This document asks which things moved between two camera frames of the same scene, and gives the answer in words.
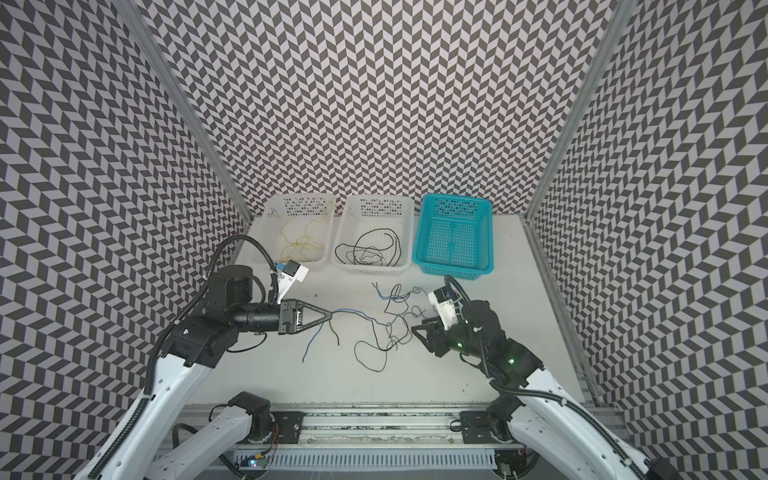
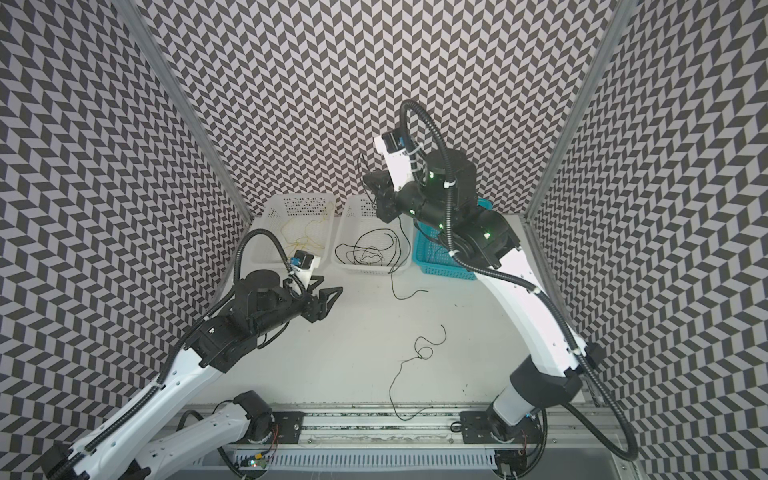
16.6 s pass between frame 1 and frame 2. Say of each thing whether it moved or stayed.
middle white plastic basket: stayed
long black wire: stayed
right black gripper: moved
